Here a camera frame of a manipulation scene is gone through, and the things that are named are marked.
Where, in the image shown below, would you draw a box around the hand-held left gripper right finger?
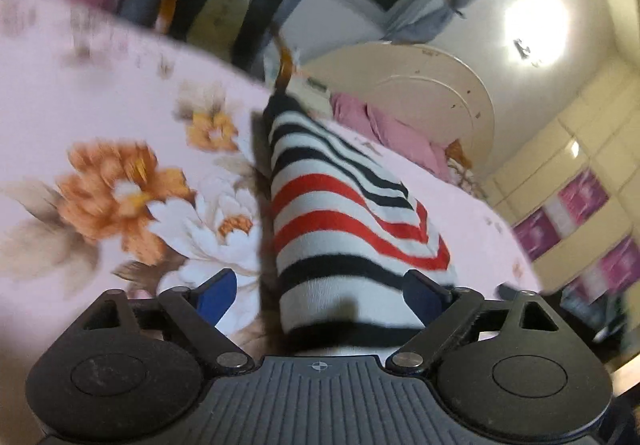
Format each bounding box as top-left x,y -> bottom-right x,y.
386,269 -> 562,373

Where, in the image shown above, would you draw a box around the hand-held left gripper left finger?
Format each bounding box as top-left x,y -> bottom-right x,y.
80,269 -> 256,373

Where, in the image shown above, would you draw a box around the black white red striped sweater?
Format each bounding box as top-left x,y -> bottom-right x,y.
255,92 -> 458,358

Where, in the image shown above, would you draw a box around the orange floral pillow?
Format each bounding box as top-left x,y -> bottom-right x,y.
445,140 -> 488,198

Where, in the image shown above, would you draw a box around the pink quilt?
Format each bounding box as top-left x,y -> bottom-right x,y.
330,92 -> 451,180

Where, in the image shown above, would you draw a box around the cream wardrobe with purple panels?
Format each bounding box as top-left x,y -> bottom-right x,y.
482,55 -> 640,296

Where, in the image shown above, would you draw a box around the cream round headboard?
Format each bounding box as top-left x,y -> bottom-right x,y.
300,42 -> 496,180

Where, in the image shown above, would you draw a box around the cream nightstand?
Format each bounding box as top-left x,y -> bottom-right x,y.
287,70 -> 333,118

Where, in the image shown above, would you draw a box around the pink floral bedsheet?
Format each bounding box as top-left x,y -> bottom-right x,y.
0,0 -> 543,361

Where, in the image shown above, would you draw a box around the ceiling light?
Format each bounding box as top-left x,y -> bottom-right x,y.
502,0 -> 571,68

